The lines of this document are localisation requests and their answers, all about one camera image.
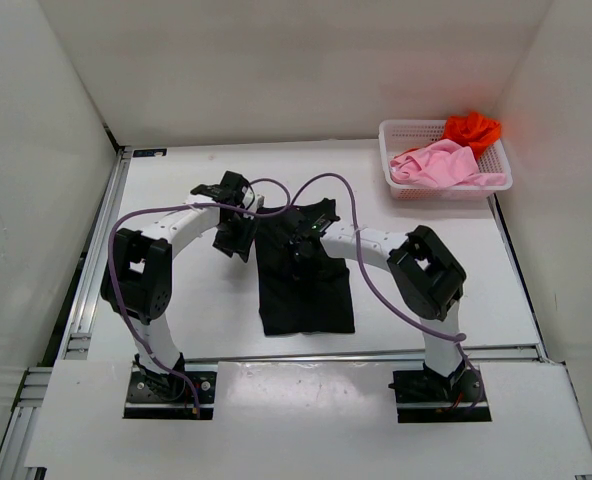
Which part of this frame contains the pink t shirt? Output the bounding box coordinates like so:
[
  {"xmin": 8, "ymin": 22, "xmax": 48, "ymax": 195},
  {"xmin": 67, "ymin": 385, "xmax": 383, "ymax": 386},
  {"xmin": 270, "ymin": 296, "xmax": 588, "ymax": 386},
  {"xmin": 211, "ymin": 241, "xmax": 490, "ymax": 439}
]
[{"xmin": 389, "ymin": 139, "xmax": 507, "ymax": 189}]

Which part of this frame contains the blue label sticker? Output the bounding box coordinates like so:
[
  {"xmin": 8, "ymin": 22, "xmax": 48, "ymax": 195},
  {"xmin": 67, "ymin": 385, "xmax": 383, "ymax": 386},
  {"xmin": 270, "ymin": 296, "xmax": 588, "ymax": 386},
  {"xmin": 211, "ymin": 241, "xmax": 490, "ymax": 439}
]
[{"xmin": 132, "ymin": 148, "xmax": 167, "ymax": 158}]

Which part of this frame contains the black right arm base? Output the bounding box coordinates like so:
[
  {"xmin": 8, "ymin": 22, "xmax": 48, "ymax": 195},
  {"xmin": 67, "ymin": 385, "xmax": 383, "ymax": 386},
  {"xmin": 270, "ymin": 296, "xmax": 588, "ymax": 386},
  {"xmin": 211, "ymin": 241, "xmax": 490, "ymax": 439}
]
[{"xmin": 388, "ymin": 363, "xmax": 492, "ymax": 424}]

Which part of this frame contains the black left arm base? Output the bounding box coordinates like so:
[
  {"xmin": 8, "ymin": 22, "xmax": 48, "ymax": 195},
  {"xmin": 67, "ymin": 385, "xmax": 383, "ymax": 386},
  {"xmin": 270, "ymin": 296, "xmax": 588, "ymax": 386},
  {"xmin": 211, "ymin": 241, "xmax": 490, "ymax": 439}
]
[{"xmin": 123, "ymin": 361, "xmax": 218, "ymax": 421}]

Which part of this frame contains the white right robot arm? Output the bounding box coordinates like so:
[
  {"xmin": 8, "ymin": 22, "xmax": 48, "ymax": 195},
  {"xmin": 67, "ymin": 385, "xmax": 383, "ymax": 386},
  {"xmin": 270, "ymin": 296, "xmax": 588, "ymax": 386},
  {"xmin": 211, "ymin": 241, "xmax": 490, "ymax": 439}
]
[{"xmin": 287, "ymin": 213, "xmax": 466, "ymax": 400}]

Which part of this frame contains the white plastic laundry basket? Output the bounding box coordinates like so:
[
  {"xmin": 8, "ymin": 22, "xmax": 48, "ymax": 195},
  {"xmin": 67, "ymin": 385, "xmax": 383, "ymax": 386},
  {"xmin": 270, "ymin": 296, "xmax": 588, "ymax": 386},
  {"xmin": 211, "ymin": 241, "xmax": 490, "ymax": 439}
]
[{"xmin": 378, "ymin": 112, "xmax": 513, "ymax": 200}]

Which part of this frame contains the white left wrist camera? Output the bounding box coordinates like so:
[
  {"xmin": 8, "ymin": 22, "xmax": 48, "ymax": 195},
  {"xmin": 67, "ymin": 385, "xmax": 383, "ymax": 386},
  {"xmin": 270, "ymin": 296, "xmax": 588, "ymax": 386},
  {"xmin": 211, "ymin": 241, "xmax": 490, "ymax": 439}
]
[{"xmin": 242, "ymin": 188, "xmax": 264, "ymax": 212}]

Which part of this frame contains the orange t shirt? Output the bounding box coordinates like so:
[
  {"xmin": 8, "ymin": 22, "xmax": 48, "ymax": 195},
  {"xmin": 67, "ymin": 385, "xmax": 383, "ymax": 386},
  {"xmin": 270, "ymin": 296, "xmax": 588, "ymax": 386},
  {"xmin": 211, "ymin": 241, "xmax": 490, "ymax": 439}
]
[{"xmin": 442, "ymin": 111, "xmax": 502, "ymax": 160}]

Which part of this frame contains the aluminium table edge rail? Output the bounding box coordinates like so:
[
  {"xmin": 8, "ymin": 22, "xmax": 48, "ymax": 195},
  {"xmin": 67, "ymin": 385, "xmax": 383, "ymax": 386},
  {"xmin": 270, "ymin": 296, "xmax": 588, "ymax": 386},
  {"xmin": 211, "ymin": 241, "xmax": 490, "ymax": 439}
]
[{"xmin": 60, "ymin": 343, "xmax": 547, "ymax": 366}]

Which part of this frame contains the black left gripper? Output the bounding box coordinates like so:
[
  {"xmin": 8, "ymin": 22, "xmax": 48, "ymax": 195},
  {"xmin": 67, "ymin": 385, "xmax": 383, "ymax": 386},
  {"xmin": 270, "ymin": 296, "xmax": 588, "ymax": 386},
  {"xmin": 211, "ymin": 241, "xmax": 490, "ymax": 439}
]
[{"xmin": 212, "ymin": 211, "xmax": 261, "ymax": 261}]

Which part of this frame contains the black t shirt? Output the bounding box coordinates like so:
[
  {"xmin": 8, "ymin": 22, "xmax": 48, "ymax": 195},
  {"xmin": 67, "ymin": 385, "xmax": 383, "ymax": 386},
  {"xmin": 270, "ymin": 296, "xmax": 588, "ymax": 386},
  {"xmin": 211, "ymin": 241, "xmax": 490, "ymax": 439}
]
[{"xmin": 254, "ymin": 198, "xmax": 355, "ymax": 336}]

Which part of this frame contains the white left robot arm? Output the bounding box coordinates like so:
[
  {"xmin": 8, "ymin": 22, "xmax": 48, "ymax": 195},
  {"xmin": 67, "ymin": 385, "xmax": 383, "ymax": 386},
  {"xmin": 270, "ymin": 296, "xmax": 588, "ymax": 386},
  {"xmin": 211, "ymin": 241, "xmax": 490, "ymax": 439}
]
[{"xmin": 100, "ymin": 172, "xmax": 264, "ymax": 400}]

